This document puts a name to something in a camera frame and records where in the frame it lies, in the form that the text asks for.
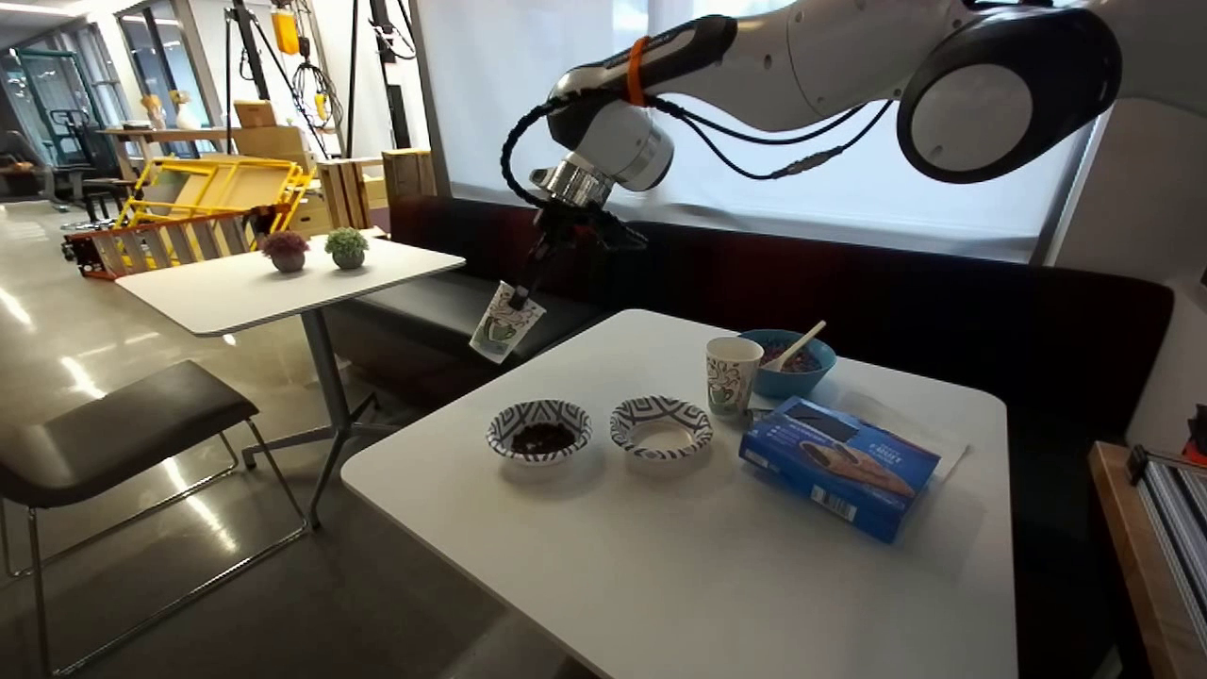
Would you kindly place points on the black bench sofa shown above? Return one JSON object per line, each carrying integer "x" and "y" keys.
{"x": 983, "y": 325}

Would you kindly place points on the yellow metal cart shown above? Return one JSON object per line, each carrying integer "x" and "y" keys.
{"x": 214, "y": 191}

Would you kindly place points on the light plastic spoon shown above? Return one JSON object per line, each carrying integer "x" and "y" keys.
{"x": 797, "y": 342}

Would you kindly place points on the white window blind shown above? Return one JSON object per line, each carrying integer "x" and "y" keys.
{"x": 502, "y": 52}

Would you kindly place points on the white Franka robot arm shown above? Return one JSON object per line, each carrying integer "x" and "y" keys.
{"x": 816, "y": 52}

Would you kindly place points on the grey slatted rack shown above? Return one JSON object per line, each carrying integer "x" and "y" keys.
{"x": 1182, "y": 513}

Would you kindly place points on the wooden crate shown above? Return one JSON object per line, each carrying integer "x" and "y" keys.
{"x": 409, "y": 181}

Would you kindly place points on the white square side table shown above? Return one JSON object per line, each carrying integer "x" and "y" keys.
{"x": 226, "y": 288}

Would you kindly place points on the wooden shelf board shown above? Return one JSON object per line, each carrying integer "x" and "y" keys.
{"x": 1135, "y": 566}

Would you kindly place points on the blue patterned paper bowl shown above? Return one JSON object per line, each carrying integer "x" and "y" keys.
{"x": 537, "y": 469}
{"x": 660, "y": 435}

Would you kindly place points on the blue bowl of coloured beads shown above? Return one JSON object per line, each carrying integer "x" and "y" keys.
{"x": 814, "y": 371}

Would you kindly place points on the blue snack box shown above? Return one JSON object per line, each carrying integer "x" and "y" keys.
{"x": 834, "y": 473}

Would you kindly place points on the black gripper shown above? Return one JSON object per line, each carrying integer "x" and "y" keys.
{"x": 585, "y": 230}

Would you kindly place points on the black tripod stand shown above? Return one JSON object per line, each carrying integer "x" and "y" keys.
{"x": 249, "y": 52}

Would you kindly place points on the clear plastic bag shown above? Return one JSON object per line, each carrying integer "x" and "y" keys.
{"x": 948, "y": 459}

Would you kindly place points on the dark brown beans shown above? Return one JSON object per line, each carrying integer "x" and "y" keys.
{"x": 546, "y": 440}

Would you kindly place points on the patterned paper cup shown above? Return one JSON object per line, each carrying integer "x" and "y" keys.
{"x": 502, "y": 330}
{"x": 733, "y": 378}

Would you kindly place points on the cardboard box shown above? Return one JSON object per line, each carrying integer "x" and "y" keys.
{"x": 264, "y": 132}

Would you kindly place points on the black seat metal chair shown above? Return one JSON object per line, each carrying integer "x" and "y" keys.
{"x": 116, "y": 428}

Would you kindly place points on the dark red plant pot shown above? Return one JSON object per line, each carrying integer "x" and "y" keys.
{"x": 284, "y": 253}

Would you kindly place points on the green plant pot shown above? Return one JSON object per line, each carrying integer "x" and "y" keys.
{"x": 350, "y": 252}

